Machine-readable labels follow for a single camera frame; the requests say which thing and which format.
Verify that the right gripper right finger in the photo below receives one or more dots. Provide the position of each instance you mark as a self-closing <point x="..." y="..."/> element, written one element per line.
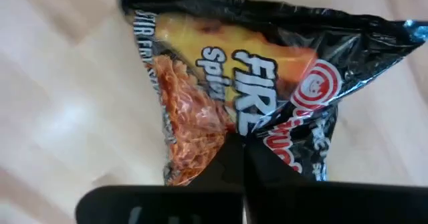
<point x="261" y="170"/>

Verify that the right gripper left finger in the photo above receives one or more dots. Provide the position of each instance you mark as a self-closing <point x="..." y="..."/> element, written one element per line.
<point x="230" y="167"/>

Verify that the black Fire Noodle packet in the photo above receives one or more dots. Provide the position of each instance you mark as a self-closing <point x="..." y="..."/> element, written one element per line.
<point x="234" y="67"/>

